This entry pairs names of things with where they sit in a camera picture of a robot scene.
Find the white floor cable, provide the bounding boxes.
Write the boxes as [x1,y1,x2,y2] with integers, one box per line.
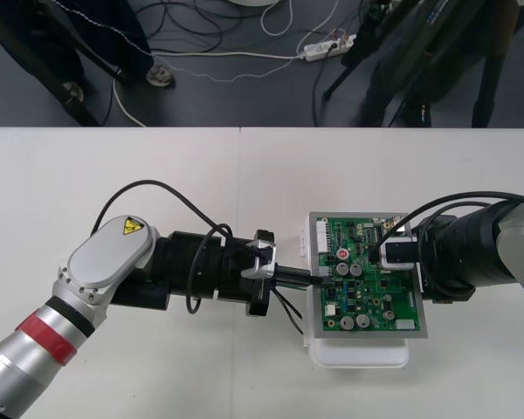
[113,49,309,127]

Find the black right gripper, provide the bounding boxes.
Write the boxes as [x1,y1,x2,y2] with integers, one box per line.
[412,214,453,303]

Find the green circuit board grey frame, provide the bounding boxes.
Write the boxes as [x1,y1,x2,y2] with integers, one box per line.
[307,211,430,340]

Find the white power strip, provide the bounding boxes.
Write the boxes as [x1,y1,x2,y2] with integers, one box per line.
[302,33,358,62]

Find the black tripod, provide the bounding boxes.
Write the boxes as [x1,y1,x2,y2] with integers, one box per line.
[322,0,507,128]

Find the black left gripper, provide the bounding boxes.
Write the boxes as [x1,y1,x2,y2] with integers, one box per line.
[238,229,320,318]

